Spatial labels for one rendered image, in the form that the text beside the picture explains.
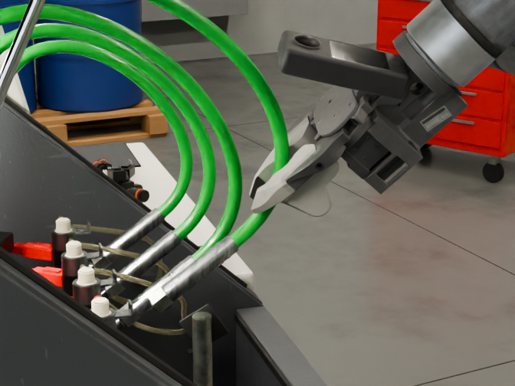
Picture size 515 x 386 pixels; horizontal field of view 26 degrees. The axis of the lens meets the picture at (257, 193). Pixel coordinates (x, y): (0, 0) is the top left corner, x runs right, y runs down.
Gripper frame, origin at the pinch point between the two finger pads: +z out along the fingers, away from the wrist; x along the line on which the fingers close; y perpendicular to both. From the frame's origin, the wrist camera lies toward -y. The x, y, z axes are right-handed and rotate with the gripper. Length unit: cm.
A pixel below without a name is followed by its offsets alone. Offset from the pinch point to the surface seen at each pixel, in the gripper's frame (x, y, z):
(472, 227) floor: 292, 212, 60
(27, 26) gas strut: -31.1, -31.2, -10.4
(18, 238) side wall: 21.9, -6.1, 31.6
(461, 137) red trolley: 362, 217, 48
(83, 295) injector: 0.2, -4.1, 20.0
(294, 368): 8.0, 23.3, 16.7
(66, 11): 6.9, -22.9, 0.8
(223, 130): 7.4, -3.8, 0.1
